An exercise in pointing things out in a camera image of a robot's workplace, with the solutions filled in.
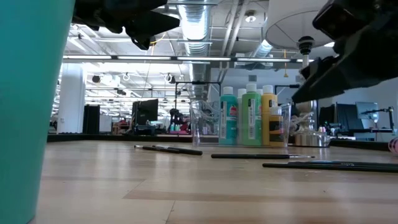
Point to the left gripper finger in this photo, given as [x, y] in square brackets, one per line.
[142, 42]
[152, 25]

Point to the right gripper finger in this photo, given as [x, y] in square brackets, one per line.
[357, 74]
[317, 70]

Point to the small ochre paint bottle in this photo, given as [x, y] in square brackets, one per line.
[276, 130]

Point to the green paint bottle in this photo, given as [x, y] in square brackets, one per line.
[252, 124]

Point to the clear plastic bin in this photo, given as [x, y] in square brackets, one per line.
[205, 124]

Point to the small pink paint bottle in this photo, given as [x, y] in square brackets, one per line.
[394, 147]

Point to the grey background monitor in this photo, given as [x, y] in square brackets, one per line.
[367, 112]

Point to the black partition panel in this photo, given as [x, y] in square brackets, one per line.
[342, 116]

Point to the black background monitor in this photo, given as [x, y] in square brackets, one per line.
[146, 112]

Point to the black background cabinet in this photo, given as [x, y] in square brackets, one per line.
[91, 119]

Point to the teal plastic cup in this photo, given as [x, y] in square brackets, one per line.
[31, 109]

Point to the silver ceiling duct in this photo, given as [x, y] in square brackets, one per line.
[194, 18]

